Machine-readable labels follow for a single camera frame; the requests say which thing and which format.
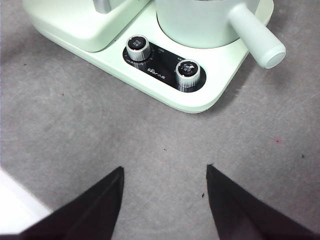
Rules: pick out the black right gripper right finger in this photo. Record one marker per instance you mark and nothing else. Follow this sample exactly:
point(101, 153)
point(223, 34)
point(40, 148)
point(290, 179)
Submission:
point(245, 215)

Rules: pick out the silver control knob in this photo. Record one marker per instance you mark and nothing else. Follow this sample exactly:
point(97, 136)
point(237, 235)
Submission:
point(138, 47)
point(187, 73)

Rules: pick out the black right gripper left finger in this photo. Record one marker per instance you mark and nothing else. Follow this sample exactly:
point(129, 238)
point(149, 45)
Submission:
point(87, 215)

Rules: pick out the mint green steamer pot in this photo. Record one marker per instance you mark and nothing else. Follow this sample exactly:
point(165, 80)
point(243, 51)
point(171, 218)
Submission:
point(195, 25)

